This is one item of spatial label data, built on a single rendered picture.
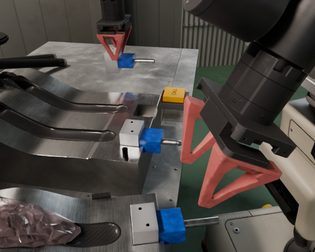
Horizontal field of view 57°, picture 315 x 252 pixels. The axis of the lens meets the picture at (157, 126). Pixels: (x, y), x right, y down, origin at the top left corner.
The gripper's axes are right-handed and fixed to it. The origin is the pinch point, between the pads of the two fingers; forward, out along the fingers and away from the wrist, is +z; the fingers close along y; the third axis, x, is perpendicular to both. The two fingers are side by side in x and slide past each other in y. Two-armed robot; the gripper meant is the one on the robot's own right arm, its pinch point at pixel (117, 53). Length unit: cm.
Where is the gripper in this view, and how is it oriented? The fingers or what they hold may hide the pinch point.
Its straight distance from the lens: 81.5
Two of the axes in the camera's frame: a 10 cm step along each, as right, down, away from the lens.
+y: -1.6, 5.5, -8.2
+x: 9.9, 0.7, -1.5
